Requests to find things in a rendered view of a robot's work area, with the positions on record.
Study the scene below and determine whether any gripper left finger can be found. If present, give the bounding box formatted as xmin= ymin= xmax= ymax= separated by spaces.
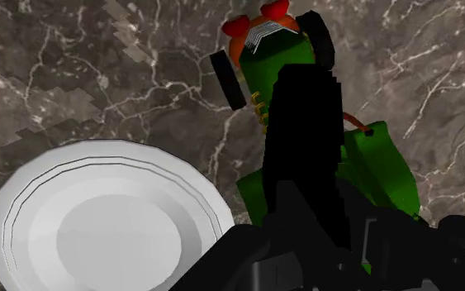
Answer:
xmin=168 ymin=180 xmax=339 ymax=291

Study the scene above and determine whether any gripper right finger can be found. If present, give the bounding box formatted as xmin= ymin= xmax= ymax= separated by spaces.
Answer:
xmin=370 ymin=208 xmax=465 ymax=291

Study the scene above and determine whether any white round plate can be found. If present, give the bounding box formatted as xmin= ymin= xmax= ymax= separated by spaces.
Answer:
xmin=0 ymin=138 xmax=236 ymax=291

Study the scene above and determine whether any green orange toy figure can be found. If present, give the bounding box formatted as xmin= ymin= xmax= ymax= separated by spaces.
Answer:
xmin=209 ymin=0 xmax=422 ymax=276

